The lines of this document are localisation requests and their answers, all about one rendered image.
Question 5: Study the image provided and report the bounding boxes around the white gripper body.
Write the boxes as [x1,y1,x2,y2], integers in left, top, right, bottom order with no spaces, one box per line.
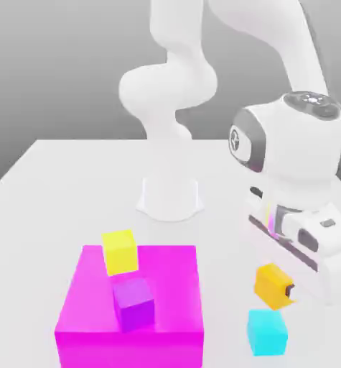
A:
[246,213,341,307]

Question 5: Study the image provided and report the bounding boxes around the small orange cube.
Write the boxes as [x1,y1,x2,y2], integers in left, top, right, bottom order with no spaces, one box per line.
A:
[253,262,297,312]

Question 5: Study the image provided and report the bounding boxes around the small cyan cube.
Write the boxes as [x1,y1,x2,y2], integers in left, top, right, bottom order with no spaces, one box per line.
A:
[246,308,289,358]

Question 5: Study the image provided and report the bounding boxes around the small purple cube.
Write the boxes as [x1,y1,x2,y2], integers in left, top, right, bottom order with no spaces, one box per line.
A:
[112,277,156,334]

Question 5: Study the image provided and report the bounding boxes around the small yellow cube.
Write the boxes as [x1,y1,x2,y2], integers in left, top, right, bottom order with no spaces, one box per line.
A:
[101,229,140,277]

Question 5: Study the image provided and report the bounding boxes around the large magenta box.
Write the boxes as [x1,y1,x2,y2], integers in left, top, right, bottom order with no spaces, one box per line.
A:
[54,244,205,368]

